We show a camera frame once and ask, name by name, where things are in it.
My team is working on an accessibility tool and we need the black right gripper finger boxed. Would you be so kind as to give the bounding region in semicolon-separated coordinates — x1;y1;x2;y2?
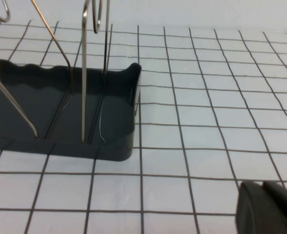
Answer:
235;181;287;234

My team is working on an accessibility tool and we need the white black grid tablecloth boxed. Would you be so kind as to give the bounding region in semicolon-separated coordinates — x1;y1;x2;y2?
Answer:
0;20;287;234

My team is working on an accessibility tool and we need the grey tray wire lid rack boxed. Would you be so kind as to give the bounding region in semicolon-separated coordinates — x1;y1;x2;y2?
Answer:
0;0;143;162

